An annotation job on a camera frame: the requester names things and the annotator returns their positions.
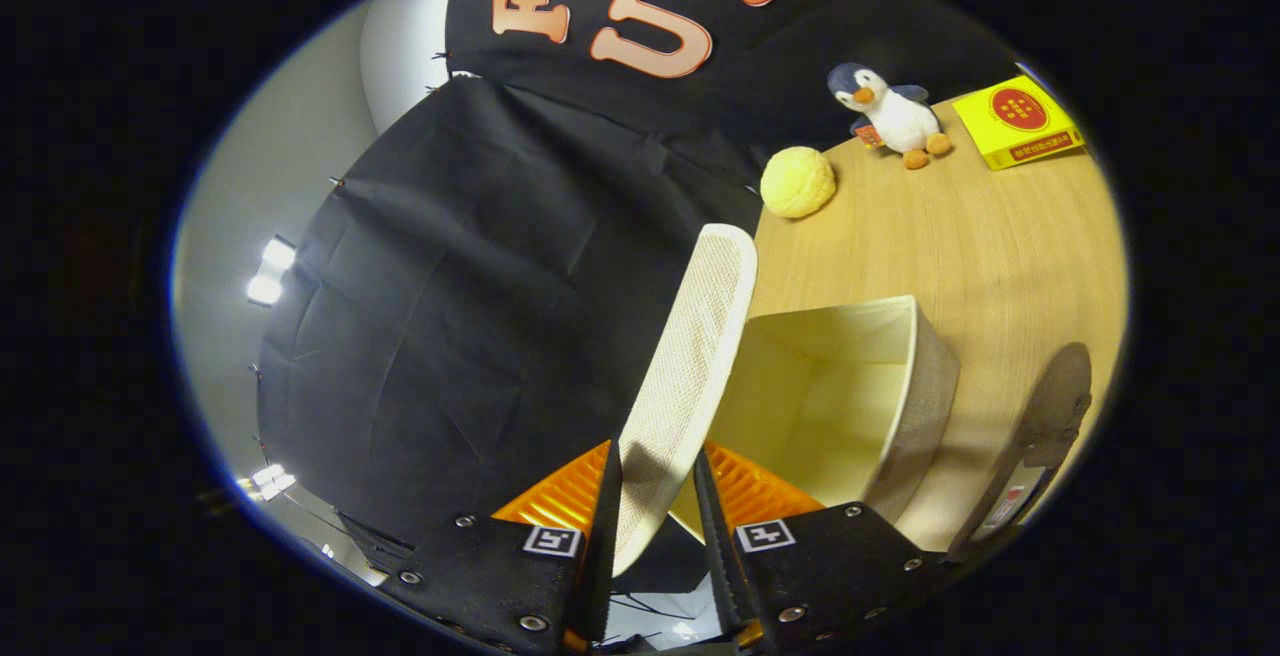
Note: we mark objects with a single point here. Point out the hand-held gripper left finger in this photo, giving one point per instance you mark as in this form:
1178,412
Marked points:
600,576

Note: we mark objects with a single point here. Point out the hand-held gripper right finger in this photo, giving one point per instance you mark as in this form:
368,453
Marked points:
730,586

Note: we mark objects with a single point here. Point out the beige fabric storage box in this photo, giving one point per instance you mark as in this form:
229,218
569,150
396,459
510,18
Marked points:
840,406

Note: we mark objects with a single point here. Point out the brown fuzzy shoe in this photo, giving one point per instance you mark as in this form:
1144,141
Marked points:
1055,406

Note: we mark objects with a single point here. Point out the black backdrop cloth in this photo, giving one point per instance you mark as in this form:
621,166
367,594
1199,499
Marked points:
480,286

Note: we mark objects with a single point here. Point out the yellow plush bun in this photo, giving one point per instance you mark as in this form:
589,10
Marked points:
797,183

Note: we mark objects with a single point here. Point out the plush penguin toy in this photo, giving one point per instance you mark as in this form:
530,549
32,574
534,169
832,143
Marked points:
895,116

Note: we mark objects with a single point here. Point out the yellow book with red circle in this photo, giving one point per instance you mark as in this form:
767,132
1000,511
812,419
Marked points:
1020,116

